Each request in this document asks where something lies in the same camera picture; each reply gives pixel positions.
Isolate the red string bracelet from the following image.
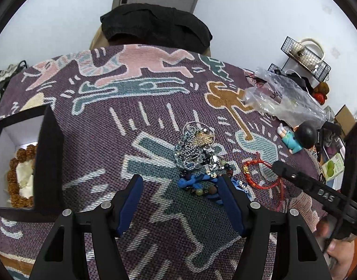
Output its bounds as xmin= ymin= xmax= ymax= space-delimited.
xmin=242 ymin=152 xmax=286 ymax=212

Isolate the brown rudraksha bead bracelet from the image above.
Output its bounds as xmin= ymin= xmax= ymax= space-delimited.
xmin=7 ymin=143 xmax=38 ymax=209

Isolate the blue braided bracelet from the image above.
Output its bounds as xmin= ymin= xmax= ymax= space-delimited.
xmin=176 ymin=172 xmax=257 ymax=205

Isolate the grey crystal bead necklace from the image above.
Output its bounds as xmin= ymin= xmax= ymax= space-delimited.
xmin=173 ymin=121 xmax=227 ymax=172

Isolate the person's right hand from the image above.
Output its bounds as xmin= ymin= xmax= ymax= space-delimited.
xmin=315 ymin=218 xmax=357 ymax=280

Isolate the green tissue box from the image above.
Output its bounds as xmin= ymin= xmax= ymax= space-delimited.
xmin=322 ymin=153 xmax=345 ymax=182

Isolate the black-haired boy figurine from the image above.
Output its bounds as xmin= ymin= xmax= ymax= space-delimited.
xmin=277 ymin=121 xmax=317 ymax=154

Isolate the brown plush toy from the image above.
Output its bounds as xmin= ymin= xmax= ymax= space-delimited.
xmin=312 ymin=82 xmax=330 ymax=105

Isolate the clear plastic bag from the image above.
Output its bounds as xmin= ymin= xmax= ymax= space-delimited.
xmin=243 ymin=68 xmax=327 ymax=129

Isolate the black open gift box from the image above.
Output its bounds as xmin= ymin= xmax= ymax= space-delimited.
xmin=0 ymin=105 xmax=64 ymax=223

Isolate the cream handbag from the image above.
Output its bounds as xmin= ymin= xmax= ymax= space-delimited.
xmin=295 ymin=37 xmax=325 ymax=69

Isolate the black shoe rack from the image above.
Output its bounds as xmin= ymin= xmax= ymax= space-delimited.
xmin=0 ymin=60 xmax=28 ymax=101

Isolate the black jacket on chair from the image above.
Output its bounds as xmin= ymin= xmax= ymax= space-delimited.
xmin=100 ymin=3 xmax=213 ymax=54

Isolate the black wire wall basket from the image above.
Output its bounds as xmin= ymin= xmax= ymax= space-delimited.
xmin=281 ymin=36 xmax=331 ymax=82

